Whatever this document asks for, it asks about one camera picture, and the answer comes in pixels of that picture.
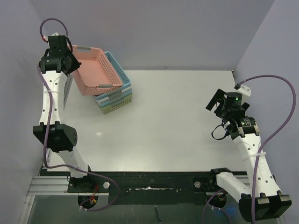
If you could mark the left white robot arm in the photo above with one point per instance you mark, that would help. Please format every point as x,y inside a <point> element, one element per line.
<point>54,69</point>

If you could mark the blue plastic basket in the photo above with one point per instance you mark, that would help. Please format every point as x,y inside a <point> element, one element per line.
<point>121,73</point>

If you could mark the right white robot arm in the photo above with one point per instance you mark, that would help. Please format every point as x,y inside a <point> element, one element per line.
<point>263,198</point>

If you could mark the green plastic basket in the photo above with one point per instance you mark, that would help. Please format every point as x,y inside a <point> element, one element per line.
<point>119,103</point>

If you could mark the white plastic basket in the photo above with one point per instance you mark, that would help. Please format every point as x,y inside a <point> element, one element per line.
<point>106,99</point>

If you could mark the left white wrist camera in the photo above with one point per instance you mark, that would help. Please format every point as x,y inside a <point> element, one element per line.
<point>46,38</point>

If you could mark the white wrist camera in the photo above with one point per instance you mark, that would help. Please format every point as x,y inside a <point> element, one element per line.
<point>243,89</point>
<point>46,38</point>

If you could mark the aluminium frame rail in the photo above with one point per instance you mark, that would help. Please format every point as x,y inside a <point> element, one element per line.
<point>53,186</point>

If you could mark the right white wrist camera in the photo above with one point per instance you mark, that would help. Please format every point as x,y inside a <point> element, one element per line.
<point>243,89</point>

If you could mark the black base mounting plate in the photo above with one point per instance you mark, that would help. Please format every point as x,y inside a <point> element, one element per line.
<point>143,188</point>

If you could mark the pink plastic basket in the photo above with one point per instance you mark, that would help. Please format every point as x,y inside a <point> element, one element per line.
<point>96,75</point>

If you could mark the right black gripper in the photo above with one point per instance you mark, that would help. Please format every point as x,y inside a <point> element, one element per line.
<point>215,100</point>

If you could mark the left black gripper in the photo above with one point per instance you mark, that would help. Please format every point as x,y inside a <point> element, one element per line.
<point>75,65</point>

